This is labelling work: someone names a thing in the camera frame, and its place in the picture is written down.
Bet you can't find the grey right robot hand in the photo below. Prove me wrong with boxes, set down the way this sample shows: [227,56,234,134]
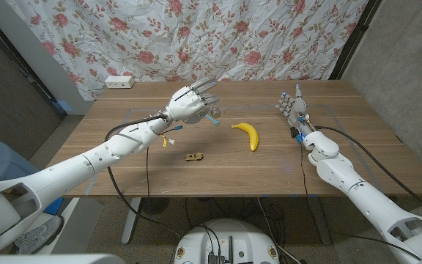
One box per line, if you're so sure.
[275,82,310,128]

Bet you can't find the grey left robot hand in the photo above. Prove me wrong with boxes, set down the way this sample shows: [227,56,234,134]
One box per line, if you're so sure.
[166,76,221,125]

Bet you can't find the yellow banana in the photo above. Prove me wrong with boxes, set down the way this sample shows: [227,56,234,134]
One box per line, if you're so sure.
[231,122,259,153]

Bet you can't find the floral rose backdrop cloth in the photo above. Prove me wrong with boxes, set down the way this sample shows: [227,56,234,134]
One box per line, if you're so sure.
[5,0,369,102]

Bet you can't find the white power strip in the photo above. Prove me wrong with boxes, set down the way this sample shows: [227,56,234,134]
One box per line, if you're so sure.
[104,75,136,89]

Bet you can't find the black backdrop stand pole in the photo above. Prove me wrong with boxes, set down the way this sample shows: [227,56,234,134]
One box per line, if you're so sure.
[328,0,382,81]

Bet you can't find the black round floor fan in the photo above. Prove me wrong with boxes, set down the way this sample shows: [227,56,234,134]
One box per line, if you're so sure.
[139,197,171,216]

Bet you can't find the white table leg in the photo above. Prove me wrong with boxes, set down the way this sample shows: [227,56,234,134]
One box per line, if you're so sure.
[308,195,333,246]
[121,197,142,246]

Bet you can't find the white robot torso base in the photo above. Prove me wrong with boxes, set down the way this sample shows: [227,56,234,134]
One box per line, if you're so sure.
[174,219,281,264]

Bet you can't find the white platform with blue pads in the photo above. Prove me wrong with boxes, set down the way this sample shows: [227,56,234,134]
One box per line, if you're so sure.
[44,197,104,256]

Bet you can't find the grey sneaker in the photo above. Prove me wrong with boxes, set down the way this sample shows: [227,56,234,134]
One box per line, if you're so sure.
[11,214,64,255]

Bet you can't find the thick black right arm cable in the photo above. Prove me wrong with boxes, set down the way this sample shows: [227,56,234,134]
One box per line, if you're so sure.
[315,125,422,221]

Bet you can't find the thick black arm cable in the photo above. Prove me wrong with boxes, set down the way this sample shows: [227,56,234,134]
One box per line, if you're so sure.
[103,114,182,240]
[315,125,422,221]

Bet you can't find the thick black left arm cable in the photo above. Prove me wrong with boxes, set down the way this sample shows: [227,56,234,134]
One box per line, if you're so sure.
[103,114,182,240]

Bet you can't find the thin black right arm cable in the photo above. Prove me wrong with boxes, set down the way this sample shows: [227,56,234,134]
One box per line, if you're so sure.
[299,141,422,262]

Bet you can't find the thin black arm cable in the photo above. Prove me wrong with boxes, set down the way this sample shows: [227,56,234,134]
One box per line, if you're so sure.
[145,146,152,206]
[299,141,422,262]

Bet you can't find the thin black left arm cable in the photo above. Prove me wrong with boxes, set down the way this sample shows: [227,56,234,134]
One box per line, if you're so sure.
[145,146,152,206]

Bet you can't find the tangled black floor cables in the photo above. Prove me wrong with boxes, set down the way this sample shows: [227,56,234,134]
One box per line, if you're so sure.
[185,197,287,239]

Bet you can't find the white floor cable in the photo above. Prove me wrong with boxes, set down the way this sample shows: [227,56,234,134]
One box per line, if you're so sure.
[256,197,302,264]

